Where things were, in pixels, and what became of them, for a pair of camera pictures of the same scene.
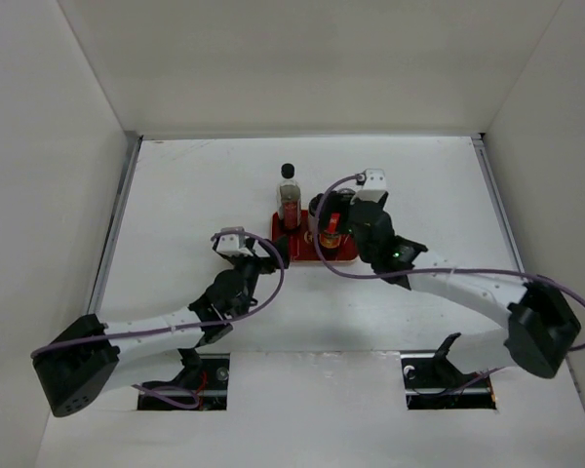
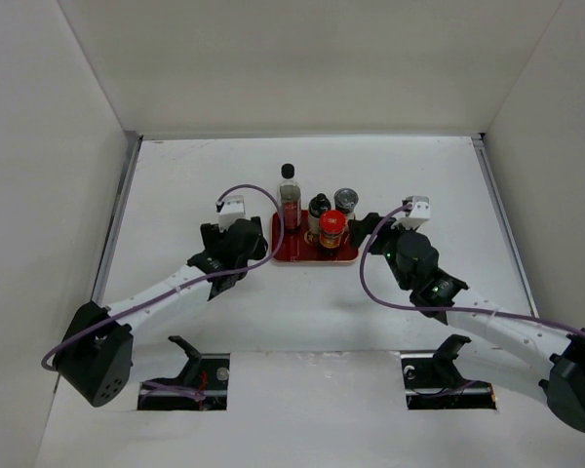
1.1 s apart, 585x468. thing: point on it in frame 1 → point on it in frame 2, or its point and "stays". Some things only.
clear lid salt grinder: [342, 197] stays
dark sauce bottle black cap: [289, 199] stays
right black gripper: [343, 210] → [358, 228]
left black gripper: [265, 264] → [213, 236]
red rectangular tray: [301, 242] stays
